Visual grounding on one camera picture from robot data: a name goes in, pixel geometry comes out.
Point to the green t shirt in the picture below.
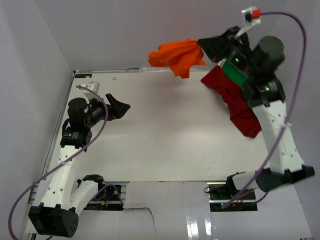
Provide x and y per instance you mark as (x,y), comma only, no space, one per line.
(235,76)

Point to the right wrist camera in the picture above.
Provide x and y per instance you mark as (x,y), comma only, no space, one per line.
(252,18)

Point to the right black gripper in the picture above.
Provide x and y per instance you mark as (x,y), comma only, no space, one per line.
(216,47)

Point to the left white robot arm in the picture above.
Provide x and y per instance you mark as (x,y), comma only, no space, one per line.
(58,211)

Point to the black label sticker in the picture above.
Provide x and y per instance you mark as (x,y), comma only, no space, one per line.
(83,76)

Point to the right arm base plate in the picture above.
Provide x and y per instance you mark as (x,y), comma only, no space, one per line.
(219,196)

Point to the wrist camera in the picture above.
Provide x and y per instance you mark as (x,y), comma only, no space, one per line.
(252,18)
(93,86)

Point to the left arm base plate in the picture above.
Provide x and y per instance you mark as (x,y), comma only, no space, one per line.
(109,199)

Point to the white paper sheet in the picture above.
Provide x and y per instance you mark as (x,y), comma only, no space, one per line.
(145,69)

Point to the red t shirt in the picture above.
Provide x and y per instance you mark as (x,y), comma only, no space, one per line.
(240,113)

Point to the orange t shirt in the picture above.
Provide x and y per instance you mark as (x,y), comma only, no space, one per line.
(179,56)

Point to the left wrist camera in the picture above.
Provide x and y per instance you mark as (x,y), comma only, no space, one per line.
(93,86)

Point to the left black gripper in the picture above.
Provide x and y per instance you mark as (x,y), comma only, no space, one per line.
(117,109)

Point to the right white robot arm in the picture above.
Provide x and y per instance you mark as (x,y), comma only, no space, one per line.
(266,97)

